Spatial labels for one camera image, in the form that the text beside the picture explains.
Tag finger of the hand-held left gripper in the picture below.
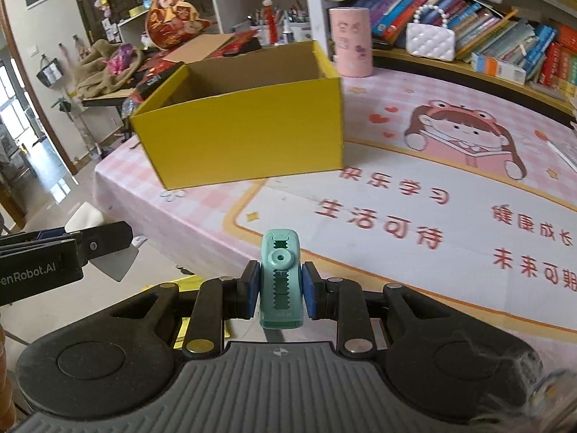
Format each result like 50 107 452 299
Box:
74 221 135 272

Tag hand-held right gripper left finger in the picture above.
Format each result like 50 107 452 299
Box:
106 259 261 362

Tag yellow cardboard box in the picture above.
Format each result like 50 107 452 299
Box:
128 40 345 190

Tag pink cylinder container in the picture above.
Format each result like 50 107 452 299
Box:
328 6 374 77

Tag row of colourful books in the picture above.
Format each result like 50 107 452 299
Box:
325 0 577 100

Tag pink checkered tablecloth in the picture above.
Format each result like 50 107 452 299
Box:
92 61 577 344

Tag red fortune god decoration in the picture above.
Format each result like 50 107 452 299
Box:
144 0 212 50

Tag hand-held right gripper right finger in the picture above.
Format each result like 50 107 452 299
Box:
301 261 457 360

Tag pen holders with pens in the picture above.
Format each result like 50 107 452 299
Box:
246 6 312 45

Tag cartoon print desk mat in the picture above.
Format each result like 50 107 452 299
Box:
234 65 577 339

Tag white quilted handbag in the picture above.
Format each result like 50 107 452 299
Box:
406 4 456 61

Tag dark wooden door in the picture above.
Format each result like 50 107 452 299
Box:
67 0 149 55

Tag red wrapping papers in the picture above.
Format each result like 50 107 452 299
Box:
122 31 263 102

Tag wooden bookshelf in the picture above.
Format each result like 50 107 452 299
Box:
316 0 577 122

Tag dark hanging bag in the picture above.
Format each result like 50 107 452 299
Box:
36 58 63 87

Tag teal correction tape dispenser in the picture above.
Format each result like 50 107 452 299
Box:
258 228 302 330

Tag black rectangular box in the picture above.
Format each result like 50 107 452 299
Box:
134 65 181 102

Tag brown plush blanket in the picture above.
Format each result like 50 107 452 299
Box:
74 40 145 100

